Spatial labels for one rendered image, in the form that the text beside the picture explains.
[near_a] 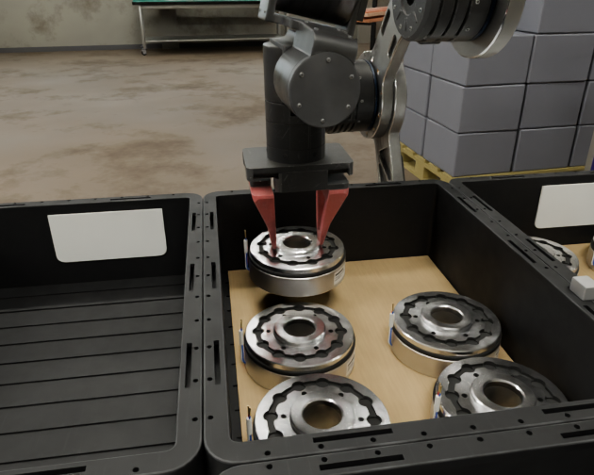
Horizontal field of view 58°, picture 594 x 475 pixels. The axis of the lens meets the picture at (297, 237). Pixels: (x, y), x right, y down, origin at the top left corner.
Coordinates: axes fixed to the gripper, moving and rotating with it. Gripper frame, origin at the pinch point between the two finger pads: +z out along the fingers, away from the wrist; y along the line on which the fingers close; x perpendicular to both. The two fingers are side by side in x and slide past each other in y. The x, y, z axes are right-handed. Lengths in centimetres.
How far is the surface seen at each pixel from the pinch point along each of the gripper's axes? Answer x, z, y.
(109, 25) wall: 992, 63, -176
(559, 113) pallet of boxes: 224, 50, 185
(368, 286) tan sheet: 1.5, 8.1, 8.6
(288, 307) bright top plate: -6.0, 4.7, -1.9
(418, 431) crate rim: -29.5, -2.4, 2.2
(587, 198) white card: 8.1, 1.9, 39.8
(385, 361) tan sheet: -11.8, 7.9, 6.5
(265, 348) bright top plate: -11.7, 4.9, -4.8
